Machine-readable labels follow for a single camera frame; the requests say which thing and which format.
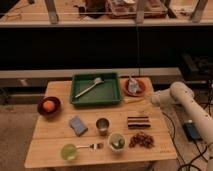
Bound green plastic cup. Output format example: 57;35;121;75
61;144;77;161

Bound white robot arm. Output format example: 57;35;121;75
150;82;213;171

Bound blue sponge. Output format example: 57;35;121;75
69;116;88;136

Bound metal fork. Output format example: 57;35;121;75
77;143;104;150

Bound grey cloth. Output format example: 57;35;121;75
128;77;139;94

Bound striped brown block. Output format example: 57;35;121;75
127;116;151;129

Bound green plastic tray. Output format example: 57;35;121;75
70;72;122;107

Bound wooden shelf rail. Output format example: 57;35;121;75
0;19;213;28

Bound yellow banana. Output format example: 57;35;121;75
124;97;144;103

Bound white bowl with greens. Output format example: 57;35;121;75
108;132;126;153

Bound orange plate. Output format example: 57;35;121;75
123;79;146;97

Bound orange fruit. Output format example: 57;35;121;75
43;101;55;112

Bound small metal cup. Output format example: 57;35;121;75
96;118;109;136

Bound black cable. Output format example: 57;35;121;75
162;111;213;171

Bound dark red bowl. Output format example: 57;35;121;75
37;96;61;117

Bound black pedal box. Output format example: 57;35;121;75
183;122;202;141

